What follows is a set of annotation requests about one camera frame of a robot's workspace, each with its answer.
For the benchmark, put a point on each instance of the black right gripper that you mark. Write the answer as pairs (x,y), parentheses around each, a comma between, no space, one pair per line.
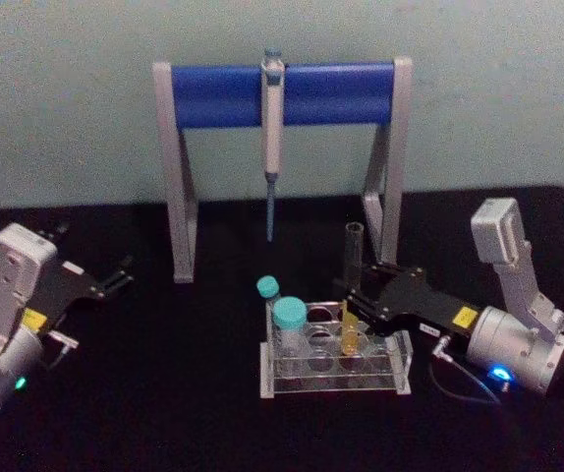
(424,305)

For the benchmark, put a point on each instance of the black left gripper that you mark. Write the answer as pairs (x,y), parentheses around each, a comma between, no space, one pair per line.
(63,285)

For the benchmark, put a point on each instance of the clear glass test tube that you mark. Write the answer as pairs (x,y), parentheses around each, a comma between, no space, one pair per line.
(353,251)

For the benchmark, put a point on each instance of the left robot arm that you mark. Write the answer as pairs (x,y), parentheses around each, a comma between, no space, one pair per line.
(4,295)

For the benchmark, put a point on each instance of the yellow liquid tube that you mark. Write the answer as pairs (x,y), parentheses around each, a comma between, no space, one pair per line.
(350,339)

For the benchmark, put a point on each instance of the clear acrylic tube rack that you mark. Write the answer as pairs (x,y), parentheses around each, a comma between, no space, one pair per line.
(400,366)

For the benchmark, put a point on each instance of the large tube with teal cap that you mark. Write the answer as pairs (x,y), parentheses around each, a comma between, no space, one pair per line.
(290,314)

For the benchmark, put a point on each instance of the small tube with teal cap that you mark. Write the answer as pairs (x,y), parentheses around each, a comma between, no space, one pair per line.
(267,286)

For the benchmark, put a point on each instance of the grey pipette with blue tip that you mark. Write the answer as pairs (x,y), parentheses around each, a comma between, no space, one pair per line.
(272,142)

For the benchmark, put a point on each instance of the black table cloth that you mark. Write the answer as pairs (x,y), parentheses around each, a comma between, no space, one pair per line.
(164,423)

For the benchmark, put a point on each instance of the grey stand with blue bar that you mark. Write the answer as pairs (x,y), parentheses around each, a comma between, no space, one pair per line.
(213,96)

